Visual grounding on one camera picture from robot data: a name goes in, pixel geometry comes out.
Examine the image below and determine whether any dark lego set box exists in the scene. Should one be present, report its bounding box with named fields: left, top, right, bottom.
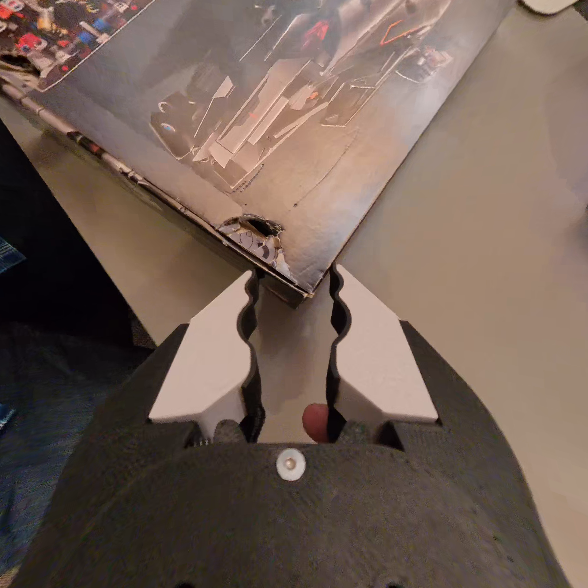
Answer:
left=0, top=0, right=516, bottom=309

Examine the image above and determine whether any white monitor stand base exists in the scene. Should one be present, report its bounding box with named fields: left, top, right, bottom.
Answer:
left=518, top=0, right=576, bottom=17

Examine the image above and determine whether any person's right hand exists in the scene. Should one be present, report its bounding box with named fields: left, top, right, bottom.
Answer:
left=302, top=403, right=330, bottom=444

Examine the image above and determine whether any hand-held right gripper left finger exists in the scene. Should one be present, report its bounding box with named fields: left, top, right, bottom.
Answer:
left=148, top=270, right=266, bottom=444

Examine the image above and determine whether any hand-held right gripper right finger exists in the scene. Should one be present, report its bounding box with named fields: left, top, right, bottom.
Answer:
left=326, top=264, right=438, bottom=443

